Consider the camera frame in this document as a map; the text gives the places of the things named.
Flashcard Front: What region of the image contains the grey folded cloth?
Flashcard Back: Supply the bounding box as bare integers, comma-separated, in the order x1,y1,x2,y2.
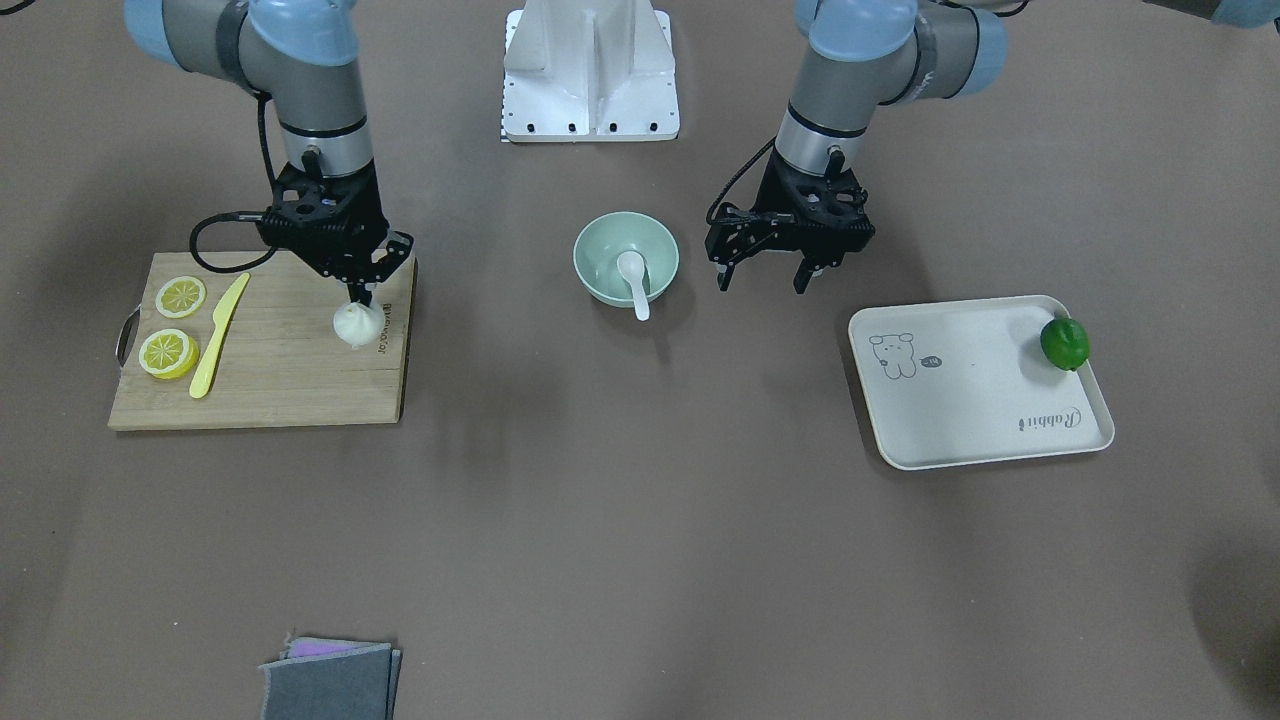
259,635,402,719

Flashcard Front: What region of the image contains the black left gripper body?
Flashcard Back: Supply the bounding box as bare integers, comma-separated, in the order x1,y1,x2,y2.
705,152,876,272

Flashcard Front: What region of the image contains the bamboo cutting board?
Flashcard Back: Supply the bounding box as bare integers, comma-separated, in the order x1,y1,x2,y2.
108,252,416,430

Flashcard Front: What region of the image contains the cream rabbit tray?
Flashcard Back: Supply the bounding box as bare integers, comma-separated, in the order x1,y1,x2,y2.
847,295,1115,471

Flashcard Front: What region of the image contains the white ceramic spoon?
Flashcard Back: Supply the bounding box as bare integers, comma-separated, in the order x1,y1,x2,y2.
616,250,650,322

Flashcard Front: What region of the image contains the yellow plastic knife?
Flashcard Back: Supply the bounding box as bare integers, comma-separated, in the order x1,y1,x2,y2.
189,272,251,398

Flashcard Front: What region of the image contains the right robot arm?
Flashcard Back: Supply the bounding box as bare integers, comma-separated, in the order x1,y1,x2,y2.
124,1,413,305

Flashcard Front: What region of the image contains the mint green bowl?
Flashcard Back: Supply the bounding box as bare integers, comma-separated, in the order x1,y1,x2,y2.
572,211,680,322

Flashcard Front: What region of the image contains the thin lemon slice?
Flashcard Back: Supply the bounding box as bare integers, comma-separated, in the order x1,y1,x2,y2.
154,275,209,319

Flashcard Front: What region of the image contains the green lime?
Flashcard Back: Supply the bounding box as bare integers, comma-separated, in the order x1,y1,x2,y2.
1039,316,1091,372

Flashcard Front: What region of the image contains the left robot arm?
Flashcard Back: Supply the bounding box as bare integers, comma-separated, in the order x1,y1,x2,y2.
705,1,1009,293

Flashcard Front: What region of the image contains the white steamed bun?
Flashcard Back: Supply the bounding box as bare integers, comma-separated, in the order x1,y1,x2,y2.
332,301,384,348

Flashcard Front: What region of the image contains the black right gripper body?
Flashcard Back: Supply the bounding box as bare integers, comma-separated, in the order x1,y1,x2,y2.
257,161,413,287

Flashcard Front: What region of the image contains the thick lemon half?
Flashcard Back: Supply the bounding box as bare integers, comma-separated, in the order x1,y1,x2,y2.
137,328,200,380

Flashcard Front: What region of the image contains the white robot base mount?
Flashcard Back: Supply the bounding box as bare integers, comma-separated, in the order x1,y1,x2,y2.
500,1,681,143

